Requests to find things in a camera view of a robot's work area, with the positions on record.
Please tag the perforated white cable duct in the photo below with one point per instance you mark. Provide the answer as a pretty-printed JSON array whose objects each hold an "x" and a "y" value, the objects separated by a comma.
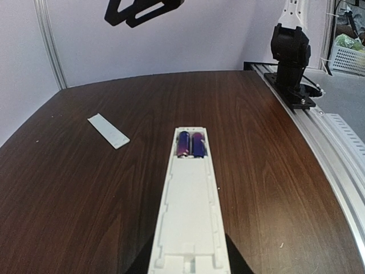
[{"x": 347, "y": 133}]

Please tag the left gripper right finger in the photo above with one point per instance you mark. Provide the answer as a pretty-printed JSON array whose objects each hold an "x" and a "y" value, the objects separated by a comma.
[{"x": 238, "y": 264}]

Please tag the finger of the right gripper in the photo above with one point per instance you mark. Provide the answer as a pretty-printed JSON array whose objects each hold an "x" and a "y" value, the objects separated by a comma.
[
  {"x": 115, "y": 17},
  {"x": 143, "y": 11}
]

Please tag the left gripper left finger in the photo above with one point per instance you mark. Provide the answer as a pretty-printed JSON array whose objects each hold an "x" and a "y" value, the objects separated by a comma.
[{"x": 141, "y": 263}]

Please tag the left aluminium frame post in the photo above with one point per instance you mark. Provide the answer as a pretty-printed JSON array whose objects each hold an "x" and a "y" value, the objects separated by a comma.
[{"x": 45, "y": 26}]

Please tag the white remote control body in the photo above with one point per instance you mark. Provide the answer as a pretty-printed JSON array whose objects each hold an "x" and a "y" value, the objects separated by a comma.
[{"x": 189, "y": 234}]

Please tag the purple battery left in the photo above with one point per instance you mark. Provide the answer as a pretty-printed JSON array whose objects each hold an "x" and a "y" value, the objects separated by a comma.
[{"x": 183, "y": 144}]

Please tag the purple battery right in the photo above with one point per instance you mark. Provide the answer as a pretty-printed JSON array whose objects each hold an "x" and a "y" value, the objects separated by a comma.
[{"x": 198, "y": 145}]

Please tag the white remote back cover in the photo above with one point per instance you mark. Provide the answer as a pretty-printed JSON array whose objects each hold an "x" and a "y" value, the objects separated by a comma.
[{"x": 108, "y": 131}]

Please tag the purple battery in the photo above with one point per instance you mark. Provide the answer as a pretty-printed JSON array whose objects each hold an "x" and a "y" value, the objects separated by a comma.
[
  {"x": 183, "y": 144},
  {"x": 198, "y": 145}
]

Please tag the aluminium front rail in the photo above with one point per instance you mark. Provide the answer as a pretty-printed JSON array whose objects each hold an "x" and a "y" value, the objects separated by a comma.
[{"x": 342, "y": 94}]

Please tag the white plastic basket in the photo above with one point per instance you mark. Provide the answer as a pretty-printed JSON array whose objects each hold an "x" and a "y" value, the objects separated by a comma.
[{"x": 347, "y": 60}]

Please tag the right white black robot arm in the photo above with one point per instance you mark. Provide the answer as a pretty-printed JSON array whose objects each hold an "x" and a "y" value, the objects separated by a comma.
[{"x": 289, "y": 44}]

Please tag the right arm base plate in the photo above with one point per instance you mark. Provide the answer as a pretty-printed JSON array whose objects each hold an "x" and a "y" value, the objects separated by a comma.
[{"x": 295, "y": 99}]

